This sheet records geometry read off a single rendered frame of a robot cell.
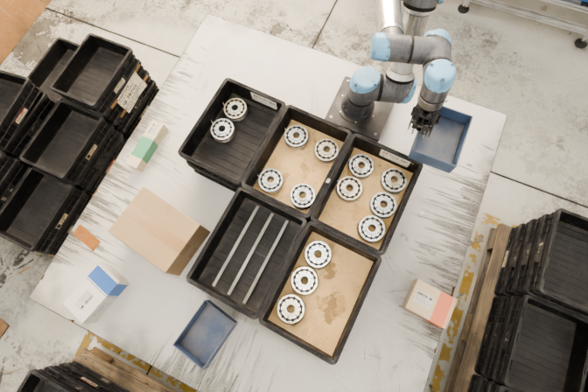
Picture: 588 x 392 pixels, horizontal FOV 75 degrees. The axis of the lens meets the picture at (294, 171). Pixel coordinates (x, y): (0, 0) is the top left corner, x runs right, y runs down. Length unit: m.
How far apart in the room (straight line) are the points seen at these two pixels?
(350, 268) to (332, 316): 0.19
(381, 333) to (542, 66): 2.24
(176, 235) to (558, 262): 1.69
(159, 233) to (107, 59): 1.30
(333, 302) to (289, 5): 2.32
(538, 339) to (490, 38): 2.01
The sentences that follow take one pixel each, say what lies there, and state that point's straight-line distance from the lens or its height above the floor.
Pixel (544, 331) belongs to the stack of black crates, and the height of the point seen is 0.38.
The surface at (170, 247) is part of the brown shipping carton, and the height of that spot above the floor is 0.86.
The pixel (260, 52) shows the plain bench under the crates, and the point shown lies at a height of 0.70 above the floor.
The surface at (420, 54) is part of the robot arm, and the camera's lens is 1.14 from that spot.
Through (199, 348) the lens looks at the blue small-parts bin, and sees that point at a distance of 1.69.
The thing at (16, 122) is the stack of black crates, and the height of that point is 0.53.
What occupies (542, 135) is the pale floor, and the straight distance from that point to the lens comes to 2.95.
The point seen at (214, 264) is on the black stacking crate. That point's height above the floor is 0.83.
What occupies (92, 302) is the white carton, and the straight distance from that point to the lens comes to 1.77.
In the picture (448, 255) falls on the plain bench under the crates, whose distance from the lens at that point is 1.73.
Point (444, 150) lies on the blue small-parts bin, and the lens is 1.44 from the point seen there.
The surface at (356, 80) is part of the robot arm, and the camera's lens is 1.62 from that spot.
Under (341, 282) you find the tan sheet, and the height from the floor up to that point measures 0.83.
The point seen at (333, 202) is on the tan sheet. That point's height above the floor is 0.83.
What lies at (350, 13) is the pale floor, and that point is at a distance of 3.13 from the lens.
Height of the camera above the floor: 2.33
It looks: 70 degrees down
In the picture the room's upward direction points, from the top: 9 degrees counter-clockwise
